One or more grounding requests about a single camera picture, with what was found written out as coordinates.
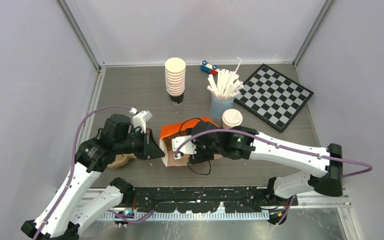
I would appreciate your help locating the blue straw holder cup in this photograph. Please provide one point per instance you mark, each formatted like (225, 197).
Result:
(218, 107)

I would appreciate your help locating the white plastic cup lid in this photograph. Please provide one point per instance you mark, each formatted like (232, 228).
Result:
(232, 117)

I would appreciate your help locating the orange paper bag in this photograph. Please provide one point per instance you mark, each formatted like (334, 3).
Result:
(172, 135)

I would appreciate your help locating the white paper coffee cup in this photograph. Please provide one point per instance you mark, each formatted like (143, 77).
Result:
(227, 126)

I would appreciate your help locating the black white checkerboard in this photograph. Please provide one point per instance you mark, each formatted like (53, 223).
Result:
(273, 97)

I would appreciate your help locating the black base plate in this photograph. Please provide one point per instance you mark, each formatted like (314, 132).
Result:
(234, 199)

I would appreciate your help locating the brown cardboard cup carrier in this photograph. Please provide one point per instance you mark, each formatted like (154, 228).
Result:
(121, 160)

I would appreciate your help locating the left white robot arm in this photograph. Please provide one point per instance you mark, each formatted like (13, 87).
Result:
(62, 219)

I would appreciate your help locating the bundle of white straws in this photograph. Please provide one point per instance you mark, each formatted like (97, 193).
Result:
(224, 84)

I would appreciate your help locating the red blue toy car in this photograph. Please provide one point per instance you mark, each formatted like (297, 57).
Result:
(209, 68)

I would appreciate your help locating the stack of paper cups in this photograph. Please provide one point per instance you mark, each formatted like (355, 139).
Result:
(175, 74)

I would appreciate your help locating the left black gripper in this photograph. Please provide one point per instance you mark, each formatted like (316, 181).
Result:
(150, 148)

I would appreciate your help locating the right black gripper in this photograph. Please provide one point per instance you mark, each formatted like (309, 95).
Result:
(199, 156)

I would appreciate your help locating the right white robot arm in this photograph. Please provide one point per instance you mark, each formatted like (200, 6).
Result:
(320, 169)

